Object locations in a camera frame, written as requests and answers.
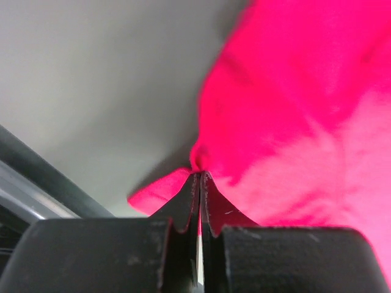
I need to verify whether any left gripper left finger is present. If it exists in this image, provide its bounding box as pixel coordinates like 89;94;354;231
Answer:
1;174;200;292

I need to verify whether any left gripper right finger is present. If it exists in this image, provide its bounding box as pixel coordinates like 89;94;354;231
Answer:
200;173;389;292

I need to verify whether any red t shirt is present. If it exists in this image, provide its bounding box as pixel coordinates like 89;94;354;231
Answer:
128;1;390;277

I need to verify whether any aluminium front rail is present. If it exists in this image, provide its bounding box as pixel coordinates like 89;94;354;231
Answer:
1;127;113;234

